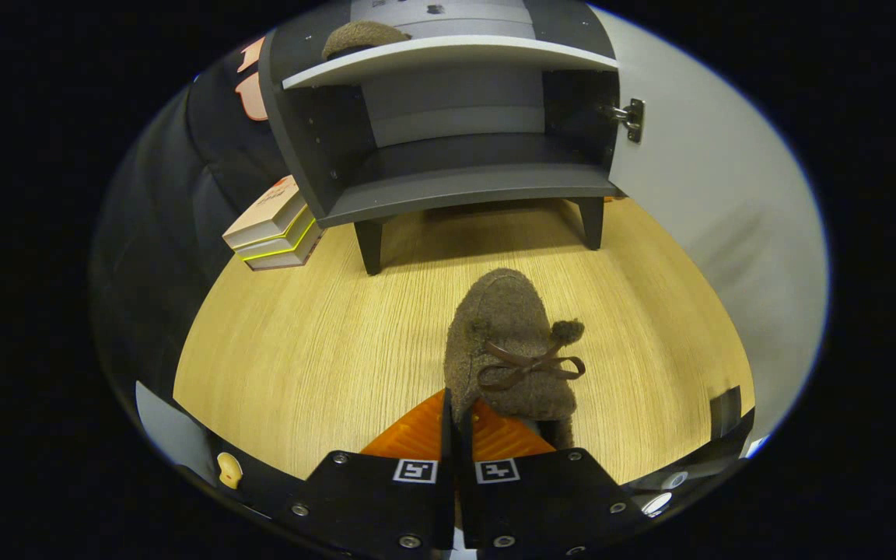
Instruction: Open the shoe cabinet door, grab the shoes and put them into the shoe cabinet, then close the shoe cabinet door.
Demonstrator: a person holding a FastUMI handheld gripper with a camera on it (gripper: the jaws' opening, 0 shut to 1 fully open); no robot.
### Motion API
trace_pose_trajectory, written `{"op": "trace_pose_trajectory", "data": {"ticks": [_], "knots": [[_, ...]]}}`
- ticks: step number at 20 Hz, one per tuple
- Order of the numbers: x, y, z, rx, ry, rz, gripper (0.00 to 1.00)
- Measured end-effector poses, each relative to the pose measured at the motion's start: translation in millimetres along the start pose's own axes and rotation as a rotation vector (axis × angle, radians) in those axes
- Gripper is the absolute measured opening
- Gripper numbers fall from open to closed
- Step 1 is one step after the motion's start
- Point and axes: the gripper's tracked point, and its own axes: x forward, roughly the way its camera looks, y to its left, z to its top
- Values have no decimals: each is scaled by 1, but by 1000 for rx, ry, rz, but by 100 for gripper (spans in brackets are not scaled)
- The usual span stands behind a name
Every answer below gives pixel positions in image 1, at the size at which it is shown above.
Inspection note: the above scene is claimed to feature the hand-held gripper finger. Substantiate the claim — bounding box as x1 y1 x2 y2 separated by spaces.
459 398 649 558
287 387 458 555

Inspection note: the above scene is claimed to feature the brown fuzzy shoe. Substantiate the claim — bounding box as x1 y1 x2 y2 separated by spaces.
443 268 587 452
322 21 411 61

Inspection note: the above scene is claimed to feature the dark grey shoe cabinet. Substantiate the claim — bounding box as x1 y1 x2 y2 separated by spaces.
259 0 628 277

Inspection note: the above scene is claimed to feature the beige shoe cabinet door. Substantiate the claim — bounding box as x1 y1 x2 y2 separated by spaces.
584 4 830 460

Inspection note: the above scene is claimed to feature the metal door hinge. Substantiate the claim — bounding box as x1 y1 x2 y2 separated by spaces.
610 98 646 144

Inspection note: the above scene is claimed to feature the grey book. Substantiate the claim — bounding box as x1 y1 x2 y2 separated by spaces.
244 226 324 271

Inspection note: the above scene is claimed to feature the yellow edged book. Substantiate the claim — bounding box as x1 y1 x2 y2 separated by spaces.
232 206 317 261

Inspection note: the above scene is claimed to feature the beige orange cover book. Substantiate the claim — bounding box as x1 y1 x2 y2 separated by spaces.
222 176 307 250

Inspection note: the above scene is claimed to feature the black backdrop cloth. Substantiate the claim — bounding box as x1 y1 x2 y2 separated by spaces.
90 35 293 405

